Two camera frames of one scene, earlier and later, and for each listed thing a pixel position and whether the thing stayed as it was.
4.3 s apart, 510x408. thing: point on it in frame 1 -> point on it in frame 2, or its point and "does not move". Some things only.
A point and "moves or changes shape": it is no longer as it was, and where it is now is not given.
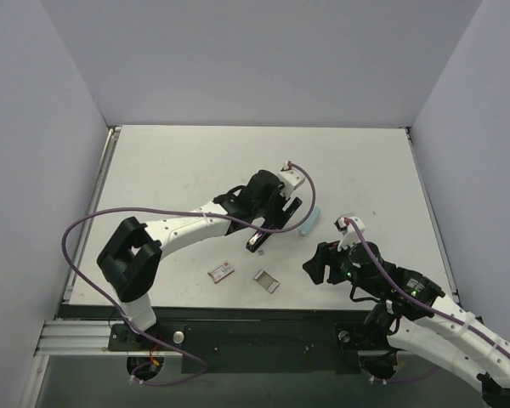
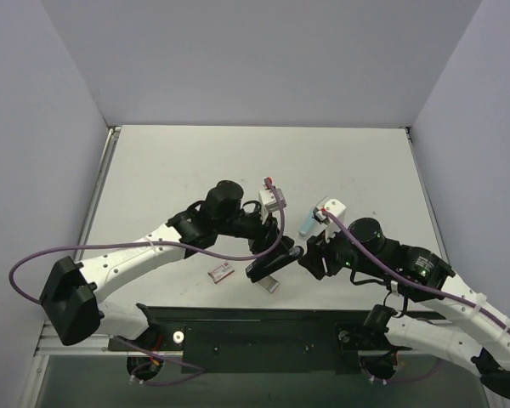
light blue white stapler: (308, 224) does not move
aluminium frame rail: (78, 337) does not move
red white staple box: (221, 272) does not move
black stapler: (257, 240) moves or changes shape
